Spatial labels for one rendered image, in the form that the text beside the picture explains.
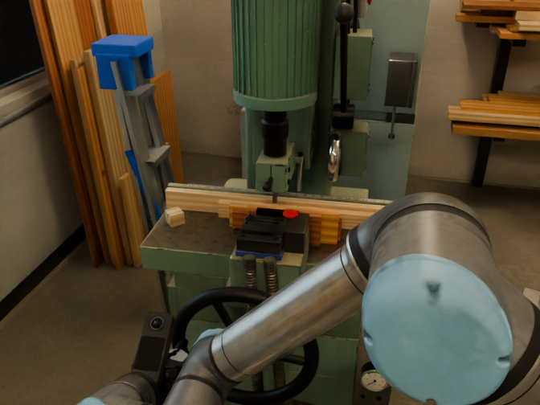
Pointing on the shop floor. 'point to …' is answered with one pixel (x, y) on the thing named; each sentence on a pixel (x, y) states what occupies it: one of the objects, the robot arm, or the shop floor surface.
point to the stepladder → (117, 45)
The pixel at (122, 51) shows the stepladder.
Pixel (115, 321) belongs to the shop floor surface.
